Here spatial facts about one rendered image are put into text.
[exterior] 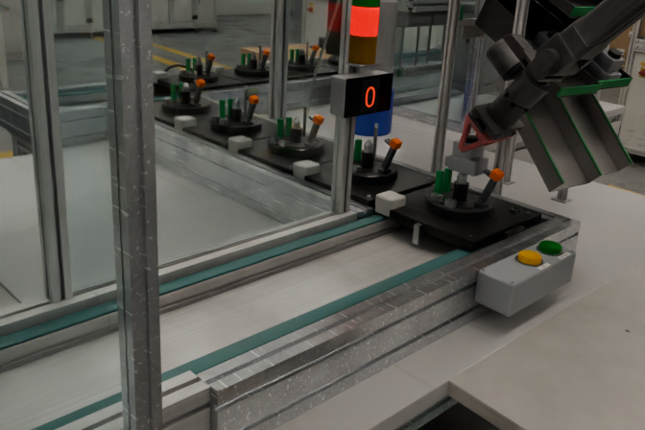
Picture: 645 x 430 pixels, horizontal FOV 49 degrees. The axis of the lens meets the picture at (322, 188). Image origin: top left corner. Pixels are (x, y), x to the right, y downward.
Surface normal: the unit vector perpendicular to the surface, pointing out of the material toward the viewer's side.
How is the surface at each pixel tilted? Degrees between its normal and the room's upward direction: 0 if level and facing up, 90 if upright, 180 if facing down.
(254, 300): 0
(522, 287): 90
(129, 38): 90
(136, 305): 90
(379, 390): 0
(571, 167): 45
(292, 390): 90
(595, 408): 0
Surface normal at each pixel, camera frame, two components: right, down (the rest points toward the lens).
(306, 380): 0.69, 0.28
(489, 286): -0.72, 0.19
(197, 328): 0.05, -0.94
